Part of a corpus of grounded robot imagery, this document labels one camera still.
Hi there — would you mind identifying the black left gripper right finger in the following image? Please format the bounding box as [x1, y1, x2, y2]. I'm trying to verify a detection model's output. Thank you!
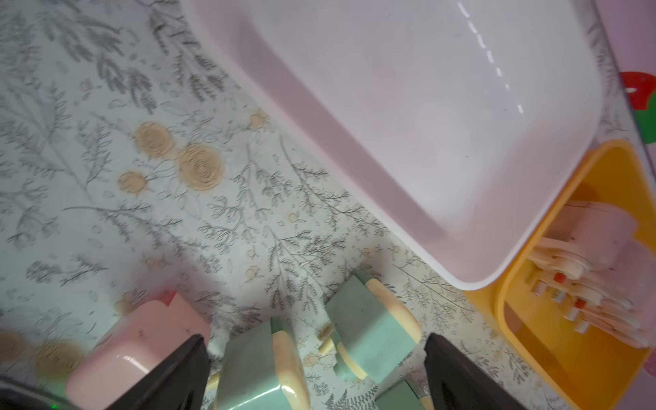
[425, 333, 524, 410]

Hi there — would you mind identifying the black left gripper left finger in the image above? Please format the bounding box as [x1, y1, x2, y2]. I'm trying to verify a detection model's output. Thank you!
[108, 334, 211, 410]

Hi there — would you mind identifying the green sharpener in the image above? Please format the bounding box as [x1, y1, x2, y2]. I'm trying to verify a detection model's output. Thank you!
[213, 317, 311, 409]
[319, 272, 422, 384]
[375, 379, 435, 410]

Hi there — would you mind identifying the yellow plastic storage box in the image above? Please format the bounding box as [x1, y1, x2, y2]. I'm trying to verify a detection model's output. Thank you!
[466, 141, 655, 409]

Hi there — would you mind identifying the white plastic storage box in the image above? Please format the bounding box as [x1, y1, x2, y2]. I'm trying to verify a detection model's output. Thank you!
[181, 1, 602, 290]

